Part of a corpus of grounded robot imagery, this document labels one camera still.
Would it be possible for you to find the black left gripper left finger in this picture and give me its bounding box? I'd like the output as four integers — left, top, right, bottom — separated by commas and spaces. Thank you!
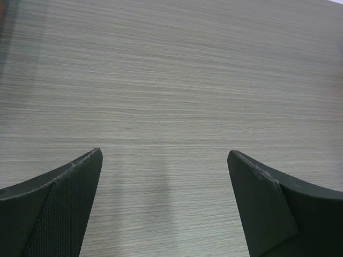
1, 148, 102, 256

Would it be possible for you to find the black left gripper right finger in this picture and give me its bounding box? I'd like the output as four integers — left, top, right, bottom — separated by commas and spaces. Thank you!
227, 150, 342, 256

